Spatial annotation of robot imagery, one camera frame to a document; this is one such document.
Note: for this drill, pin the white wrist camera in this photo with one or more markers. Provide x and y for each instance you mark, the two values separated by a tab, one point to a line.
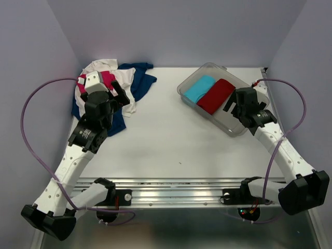
91	82
260	86

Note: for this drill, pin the aluminium mounting rail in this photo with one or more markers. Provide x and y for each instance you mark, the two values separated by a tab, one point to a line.
159	193

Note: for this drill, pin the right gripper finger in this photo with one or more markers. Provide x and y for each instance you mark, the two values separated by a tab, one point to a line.
233	95
229	107

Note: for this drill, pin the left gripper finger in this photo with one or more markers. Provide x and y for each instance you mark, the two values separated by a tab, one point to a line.
82	97
121	97

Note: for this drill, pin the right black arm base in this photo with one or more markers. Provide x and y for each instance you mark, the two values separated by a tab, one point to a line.
236	196

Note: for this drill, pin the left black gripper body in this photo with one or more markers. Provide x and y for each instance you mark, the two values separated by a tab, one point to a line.
114	106

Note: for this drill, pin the navy blue t shirt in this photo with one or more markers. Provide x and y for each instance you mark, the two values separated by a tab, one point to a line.
140	86

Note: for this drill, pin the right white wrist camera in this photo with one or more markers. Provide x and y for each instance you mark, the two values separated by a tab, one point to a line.
260	86

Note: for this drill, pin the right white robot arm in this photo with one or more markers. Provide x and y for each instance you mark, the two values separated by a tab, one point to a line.
304	187

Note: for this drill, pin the white t shirt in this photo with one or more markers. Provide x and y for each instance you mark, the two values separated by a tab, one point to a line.
124	77

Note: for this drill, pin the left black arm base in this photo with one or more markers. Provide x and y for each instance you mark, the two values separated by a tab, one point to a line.
122	197

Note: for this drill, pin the rolled dark red t shirt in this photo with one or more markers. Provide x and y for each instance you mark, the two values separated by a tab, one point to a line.
216	96

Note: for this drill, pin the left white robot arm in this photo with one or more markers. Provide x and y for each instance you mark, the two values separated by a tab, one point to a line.
54	212

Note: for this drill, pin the rolled cyan t shirt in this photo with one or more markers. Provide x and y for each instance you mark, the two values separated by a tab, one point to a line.
200	88

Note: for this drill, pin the clear plastic bin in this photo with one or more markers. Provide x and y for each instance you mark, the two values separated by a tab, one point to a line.
223	120

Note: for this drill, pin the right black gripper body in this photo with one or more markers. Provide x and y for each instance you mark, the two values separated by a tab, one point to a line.
236	112

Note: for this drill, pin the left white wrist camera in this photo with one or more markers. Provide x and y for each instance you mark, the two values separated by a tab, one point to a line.
91	82

